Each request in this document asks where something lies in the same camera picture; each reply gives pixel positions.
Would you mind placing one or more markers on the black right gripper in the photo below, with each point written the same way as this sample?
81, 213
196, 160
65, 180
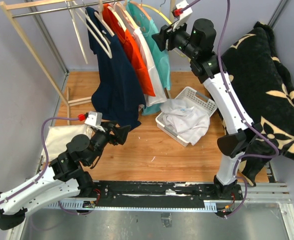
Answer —
160, 38

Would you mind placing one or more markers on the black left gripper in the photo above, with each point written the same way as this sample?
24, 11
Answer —
121, 133

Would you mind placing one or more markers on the yellow hanger with metal hook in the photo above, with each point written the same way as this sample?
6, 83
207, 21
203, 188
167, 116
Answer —
167, 20

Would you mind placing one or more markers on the sheer white t shirt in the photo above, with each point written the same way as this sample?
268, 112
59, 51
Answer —
190, 123

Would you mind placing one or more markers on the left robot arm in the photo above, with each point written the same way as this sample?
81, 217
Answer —
62, 177

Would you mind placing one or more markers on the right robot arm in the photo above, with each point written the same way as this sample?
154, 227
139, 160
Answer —
211, 72

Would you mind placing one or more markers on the teal t shirt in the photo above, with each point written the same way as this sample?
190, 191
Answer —
160, 58

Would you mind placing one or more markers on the navy blue t shirt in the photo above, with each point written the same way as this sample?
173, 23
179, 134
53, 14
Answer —
119, 93

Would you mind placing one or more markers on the white pink t shirt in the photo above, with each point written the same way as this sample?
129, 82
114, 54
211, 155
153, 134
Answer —
146, 54

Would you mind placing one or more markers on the orange t shirt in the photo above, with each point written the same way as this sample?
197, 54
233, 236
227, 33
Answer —
130, 48

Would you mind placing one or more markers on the cream hanger on navy shirt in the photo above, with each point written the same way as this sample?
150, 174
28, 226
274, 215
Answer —
99, 35

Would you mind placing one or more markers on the empty cream hanger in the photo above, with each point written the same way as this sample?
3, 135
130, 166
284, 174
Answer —
76, 31

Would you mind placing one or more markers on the folded cream cloth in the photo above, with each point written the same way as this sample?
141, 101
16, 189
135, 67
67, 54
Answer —
59, 136

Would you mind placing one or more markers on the white plastic basket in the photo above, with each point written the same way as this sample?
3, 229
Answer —
193, 98

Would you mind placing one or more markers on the black floral blanket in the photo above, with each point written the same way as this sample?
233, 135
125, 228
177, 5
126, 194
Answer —
263, 85

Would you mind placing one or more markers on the wooden clothes rack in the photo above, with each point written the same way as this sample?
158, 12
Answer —
7, 8

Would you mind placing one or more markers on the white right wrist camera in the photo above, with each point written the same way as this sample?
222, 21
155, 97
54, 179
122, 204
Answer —
181, 13

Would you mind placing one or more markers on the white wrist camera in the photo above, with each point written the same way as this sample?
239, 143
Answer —
93, 119
181, 13

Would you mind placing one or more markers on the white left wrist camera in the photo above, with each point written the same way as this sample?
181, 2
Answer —
93, 119

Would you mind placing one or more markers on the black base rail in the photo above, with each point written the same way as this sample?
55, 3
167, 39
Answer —
159, 194

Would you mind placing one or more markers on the metal corner post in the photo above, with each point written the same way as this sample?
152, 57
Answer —
52, 46

